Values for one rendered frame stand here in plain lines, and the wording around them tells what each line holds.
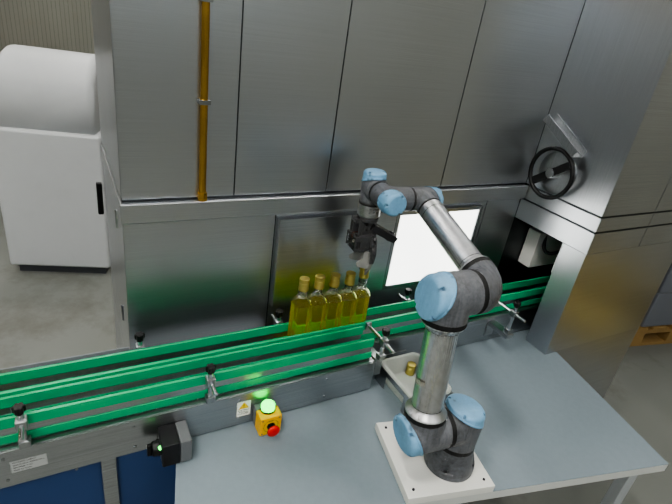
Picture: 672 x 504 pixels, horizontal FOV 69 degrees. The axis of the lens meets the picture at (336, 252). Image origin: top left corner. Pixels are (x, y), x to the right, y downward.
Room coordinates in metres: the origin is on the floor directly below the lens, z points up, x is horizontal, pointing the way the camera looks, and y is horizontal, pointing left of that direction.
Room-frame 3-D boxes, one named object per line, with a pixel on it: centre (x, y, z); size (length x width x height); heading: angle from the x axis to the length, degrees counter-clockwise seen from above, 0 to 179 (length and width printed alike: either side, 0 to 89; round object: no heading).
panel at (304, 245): (1.70, -0.18, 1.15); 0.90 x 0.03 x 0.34; 122
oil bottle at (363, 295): (1.50, -0.11, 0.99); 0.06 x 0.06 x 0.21; 32
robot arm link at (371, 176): (1.48, -0.09, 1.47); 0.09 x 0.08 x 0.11; 27
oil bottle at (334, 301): (1.44, -0.01, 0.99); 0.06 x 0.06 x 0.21; 31
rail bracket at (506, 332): (1.74, -0.74, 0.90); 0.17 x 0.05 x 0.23; 32
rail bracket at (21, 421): (0.81, 0.68, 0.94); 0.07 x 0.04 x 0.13; 32
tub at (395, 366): (1.38, -0.35, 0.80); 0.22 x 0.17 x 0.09; 32
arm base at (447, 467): (1.08, -0.44, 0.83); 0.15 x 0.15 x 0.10
